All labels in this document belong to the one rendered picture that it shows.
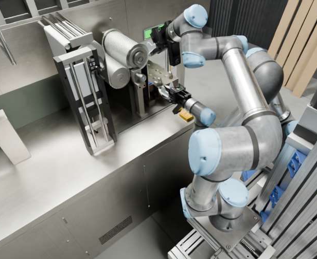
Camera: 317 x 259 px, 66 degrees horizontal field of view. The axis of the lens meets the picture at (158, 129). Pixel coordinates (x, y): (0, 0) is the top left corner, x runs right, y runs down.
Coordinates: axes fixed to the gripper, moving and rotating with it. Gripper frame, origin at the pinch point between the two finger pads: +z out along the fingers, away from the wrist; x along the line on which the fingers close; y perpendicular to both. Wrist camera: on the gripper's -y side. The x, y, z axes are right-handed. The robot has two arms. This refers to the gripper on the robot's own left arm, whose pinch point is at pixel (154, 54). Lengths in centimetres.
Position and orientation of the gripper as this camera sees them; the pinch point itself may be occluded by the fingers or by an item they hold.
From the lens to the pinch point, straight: 115.4
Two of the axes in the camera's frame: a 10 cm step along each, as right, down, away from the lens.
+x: -7.8, 4.6, -4.2
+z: -4.6, 0.4, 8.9
